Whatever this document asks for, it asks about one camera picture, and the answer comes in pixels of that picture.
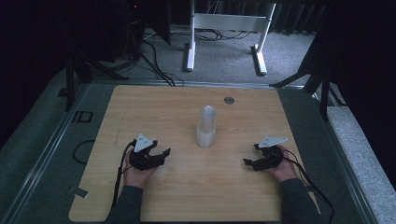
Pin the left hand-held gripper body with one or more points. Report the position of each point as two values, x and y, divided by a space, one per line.
143 160

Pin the white desk frame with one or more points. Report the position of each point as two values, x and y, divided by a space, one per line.
230 22

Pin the person's left hand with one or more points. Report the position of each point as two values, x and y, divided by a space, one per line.
137 177

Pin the grey tape piece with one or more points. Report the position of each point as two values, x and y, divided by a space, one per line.
80 193

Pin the stack of transparent plastic cups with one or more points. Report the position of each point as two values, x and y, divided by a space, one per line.
206 127

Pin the dark computer tower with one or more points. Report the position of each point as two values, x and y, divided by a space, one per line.
124 28

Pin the black tripod stand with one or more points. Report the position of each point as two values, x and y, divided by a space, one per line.
71 81
323 90

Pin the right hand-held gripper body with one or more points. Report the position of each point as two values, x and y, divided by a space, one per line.
269 155

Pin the person's right hand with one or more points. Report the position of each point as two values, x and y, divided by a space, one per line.
285 171

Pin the grey round table grommet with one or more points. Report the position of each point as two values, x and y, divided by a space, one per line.
229 100

